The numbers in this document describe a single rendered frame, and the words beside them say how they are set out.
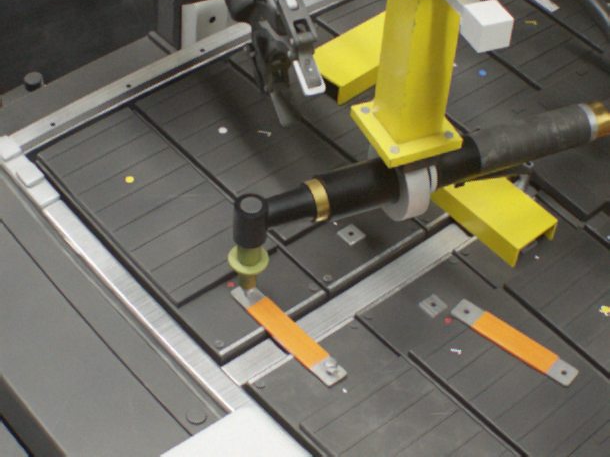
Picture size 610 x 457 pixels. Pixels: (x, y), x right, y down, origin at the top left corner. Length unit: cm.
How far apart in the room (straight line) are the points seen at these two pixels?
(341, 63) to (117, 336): 54
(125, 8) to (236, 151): 94
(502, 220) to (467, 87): 25
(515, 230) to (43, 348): 54
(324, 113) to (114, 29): 93
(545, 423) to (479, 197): 30
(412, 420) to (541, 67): 59
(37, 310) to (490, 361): 45
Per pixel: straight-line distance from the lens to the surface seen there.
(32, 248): 118
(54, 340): 111
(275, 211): 119
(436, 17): 110
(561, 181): 144
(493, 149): 128
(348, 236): 135
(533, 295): 132
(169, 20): 174
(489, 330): 127
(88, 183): 139
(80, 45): 232
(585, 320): 131
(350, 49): 152
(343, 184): 121
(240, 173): 139
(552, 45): 165
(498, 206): 137
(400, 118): 116
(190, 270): 129
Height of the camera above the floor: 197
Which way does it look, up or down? 45 degrees down
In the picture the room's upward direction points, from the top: 6 degrees clockwise
